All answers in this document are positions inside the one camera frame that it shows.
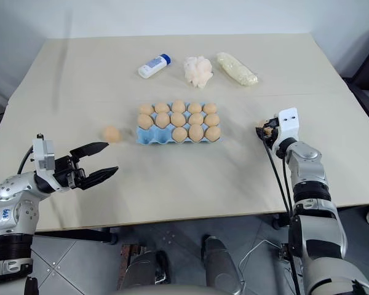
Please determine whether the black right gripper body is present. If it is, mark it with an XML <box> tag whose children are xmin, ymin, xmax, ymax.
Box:
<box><xmin>266</xmin><ymin>116</ymin><xmax>280</xmax><ymax>145</ymax></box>

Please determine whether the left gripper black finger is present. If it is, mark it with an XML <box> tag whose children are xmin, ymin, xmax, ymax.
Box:
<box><xmin>79</xmin><ymin>166</ymin><xmax>119</xmax><ymax>191</ymax></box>
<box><xmin>69</xmin><ymin>141</ymin><xmax>109</xmax><ymax>161</ymax></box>

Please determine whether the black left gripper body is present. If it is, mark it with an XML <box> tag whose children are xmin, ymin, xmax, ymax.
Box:
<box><xmin>52</xmin><ymin>154</ymin><xmax>89</xmax><ymax>192</ymax></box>

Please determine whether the blue egg carton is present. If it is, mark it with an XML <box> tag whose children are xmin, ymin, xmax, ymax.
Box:
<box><xmin>135</xmin><ymin>108</ymin><xmax>223</xmax><ymax>145</ymax></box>

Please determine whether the clear bag of pale grains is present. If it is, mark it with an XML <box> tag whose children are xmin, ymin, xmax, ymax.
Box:
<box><xmin>216</xmin><ymin>52</ymin><xmax>260</xmax><ymax>87</ymax></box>

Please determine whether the crumpled white plastic bag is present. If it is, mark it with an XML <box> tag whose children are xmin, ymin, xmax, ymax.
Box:
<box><xmin>183</xmin><ymin>55</ymin><xmax>212</xmax><ymax>88</ymax></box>

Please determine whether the white bottle with blue cap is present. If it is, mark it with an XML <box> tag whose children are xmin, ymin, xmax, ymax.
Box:
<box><xmin>137</xmin><ymin>53</ymin><xmax>173</xmax><ymax>79</ymax></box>

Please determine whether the grey rounded robot leg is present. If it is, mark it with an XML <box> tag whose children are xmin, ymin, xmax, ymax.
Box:
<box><xmin>115</xmin><ymin>249</ymin><xmax>170</xmax><ymax>295</ymax></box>
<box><xmin>201</xmin><ymin>235</ymin><xmax>244</xmax><ymax>295</ymax></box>

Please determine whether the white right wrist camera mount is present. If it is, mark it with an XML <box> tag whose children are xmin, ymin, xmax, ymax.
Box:
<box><xmin>277</xmin><ymin>108</ymin><xmax>300</xmax><ymax>137</ymax></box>

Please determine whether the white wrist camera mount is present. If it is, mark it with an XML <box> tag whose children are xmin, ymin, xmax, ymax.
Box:
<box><xmin>31</xmin><ymin>133</ymin><xmax>57</xmax><ymax>179</ymax></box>
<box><xmin>277</xmin><ymin>108</ymin><xmax>300</xmax><ymax>137</ymax></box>

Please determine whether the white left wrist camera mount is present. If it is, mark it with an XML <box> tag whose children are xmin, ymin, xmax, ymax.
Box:
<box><xmin>31</xmin><ymin>133</ymin><xmax>57</xmax><ymax>179</ymax></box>

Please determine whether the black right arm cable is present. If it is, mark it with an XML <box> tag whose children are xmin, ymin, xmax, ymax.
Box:
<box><xmin>282</xmin><ymin>155</ymin><xmax>295</xmax><ymax>216</ymax></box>
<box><xmin>258</xmin><ymin>130</ymin><xmax>293</xmax><ymax>218</ymax></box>

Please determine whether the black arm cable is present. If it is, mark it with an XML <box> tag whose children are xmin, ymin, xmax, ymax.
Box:
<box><xmin>258</xmin><ymin>130</ymin><xmax>293</xmax><ymax>218</ymax></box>
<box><xmin>282</xmin><ymin>155</ymin><xmax>295</xmax><ymax>216</ymax></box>
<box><xmin>17</xmin><ymin>146</ymin><xmax>35</xmax><ymax>176</ymax></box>

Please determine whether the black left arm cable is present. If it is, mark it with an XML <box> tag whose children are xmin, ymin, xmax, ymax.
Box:
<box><xmin>17</xmin><ymin>146</ymin><xmax>35</xmax><ymax>176</ymax></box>

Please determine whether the thin white floor wire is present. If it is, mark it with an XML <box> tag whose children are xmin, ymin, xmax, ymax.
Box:
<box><xmin>239</xmin><ymin>238</ymin><xmax>284</xmax><ymax>279</ymax></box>

